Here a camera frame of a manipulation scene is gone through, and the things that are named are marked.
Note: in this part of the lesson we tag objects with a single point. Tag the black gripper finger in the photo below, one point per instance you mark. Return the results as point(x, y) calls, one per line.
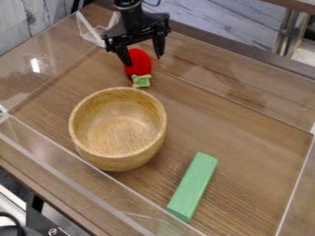
point(159, 41)
point(123, 54)

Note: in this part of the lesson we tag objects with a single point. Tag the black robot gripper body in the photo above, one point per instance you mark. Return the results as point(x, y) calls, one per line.
point(136, 30)

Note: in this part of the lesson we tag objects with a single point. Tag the red plush strawberry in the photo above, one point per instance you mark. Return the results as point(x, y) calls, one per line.
point(139, 71)

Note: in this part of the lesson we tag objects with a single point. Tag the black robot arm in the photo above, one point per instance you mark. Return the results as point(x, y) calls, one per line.
point(129, 8)

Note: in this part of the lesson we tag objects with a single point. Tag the round wooden bowl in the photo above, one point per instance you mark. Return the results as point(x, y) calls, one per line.
point(117, 128)

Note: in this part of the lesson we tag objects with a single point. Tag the metal table leg background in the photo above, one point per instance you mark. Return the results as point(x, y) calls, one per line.
point(291, 32)

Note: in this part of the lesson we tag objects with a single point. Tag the green rectangular block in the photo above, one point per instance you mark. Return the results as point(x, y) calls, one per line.
point(189, 191)

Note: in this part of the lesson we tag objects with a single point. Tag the clear acrylic corner bracket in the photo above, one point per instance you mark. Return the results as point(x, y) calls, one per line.
point(92, 34)

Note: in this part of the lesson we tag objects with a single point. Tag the clear acrylic tray wall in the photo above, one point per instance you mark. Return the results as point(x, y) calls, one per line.
point(99, 203)

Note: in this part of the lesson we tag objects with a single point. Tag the black table frame leg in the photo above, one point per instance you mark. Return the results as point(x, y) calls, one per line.
point(36, 221)

